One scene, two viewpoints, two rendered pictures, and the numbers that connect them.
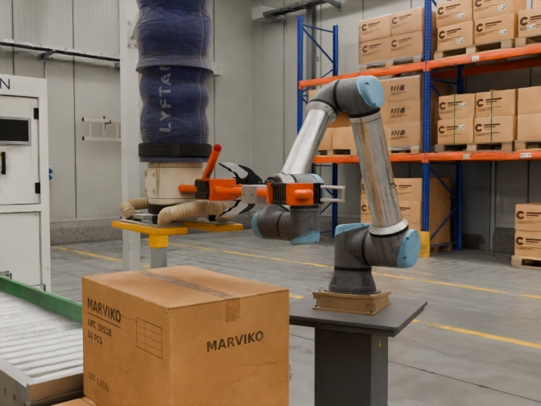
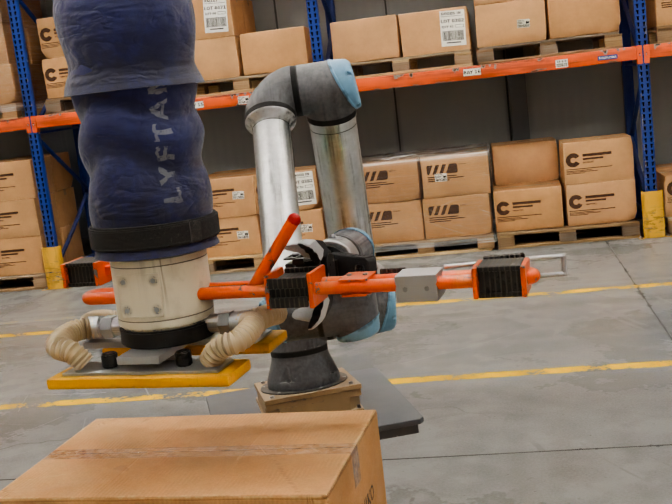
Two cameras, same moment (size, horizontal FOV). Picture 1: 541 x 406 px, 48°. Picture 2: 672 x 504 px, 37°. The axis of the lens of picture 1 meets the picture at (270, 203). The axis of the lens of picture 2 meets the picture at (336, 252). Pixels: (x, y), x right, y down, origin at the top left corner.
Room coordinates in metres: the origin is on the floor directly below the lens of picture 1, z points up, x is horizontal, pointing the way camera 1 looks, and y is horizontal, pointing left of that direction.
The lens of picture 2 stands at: (0.29, 1.10, 1.57)
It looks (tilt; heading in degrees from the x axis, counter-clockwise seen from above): 9 degrees down; 323
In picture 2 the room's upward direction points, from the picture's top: 7 degrees counter-clockwise
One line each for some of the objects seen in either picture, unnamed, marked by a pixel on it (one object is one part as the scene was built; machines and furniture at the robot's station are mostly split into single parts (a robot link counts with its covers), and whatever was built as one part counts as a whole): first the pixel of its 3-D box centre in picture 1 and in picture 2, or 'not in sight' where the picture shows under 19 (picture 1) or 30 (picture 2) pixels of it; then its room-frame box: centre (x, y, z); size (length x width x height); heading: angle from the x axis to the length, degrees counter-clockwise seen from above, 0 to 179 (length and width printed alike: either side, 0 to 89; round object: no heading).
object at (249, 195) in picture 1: (258, 194); (420, 284); (1.51, 0.03, 1.23); 0.07 x 0.07 x 0.04; 35
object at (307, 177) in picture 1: (303, 188); (346, 254); (1.86, -0.10, 1.24); 0.12 x 0.09 x 0.10; 125
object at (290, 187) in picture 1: (290, 193); (501, 278); (1.39, -0.04, 1.24); 0.08 x 0.07 x 0.05; 35
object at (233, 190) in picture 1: (241, 188); (289, 273); (1.79, 0.09, 1.24); 0.93 x 0.30 x 0.04; 35
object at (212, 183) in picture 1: (215, 189); (296, 286); (1.68, 0.15, 1.24); 0.10 x 0.08 x 0.06; 125
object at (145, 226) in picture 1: (147, 221); (147, 365); (1.83, 0.38, 1.14); 0.34 x 0.10 x 0.05; 35
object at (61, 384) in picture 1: (125, 369); not in sight; (2.14, 0.52, 0.58); 0.70 x 0.03 x 0.06; 132
